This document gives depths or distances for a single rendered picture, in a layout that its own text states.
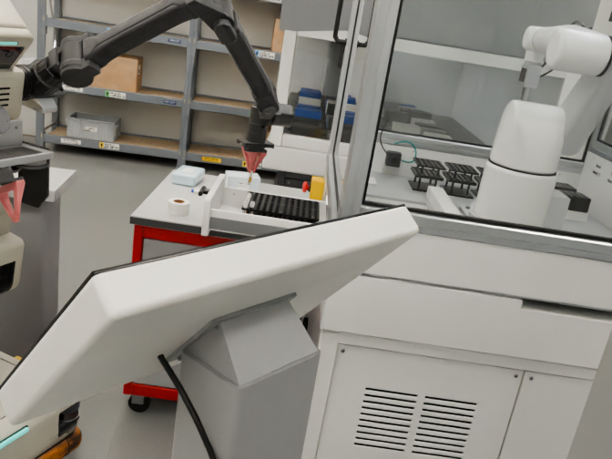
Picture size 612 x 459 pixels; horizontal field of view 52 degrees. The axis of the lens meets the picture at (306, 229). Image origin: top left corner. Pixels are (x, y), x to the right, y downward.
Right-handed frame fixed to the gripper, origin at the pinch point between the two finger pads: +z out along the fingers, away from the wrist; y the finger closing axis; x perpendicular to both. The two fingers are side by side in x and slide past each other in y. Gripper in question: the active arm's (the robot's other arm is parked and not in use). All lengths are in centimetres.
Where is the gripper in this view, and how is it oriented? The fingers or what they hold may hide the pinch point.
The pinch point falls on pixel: (250, 169)
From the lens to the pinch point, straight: 195.5
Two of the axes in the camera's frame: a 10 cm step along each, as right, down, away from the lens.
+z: -1.7, 9.3, 3.3
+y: 8.6, -0.2, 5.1
